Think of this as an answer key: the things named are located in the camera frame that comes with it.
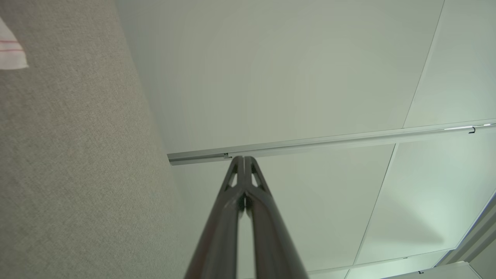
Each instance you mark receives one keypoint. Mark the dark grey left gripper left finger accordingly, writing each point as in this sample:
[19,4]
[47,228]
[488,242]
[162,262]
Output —
[217,240]

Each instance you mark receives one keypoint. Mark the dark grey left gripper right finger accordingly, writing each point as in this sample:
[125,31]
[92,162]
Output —
[275,248]

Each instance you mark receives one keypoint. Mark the red shorts with white stripes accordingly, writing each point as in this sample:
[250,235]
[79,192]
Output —
[9,54]

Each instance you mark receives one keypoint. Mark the grey metal partition post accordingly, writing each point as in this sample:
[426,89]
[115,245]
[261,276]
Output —
[310,144]

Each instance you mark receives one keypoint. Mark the grey metal corner frame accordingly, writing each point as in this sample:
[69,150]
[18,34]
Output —
[472,240]

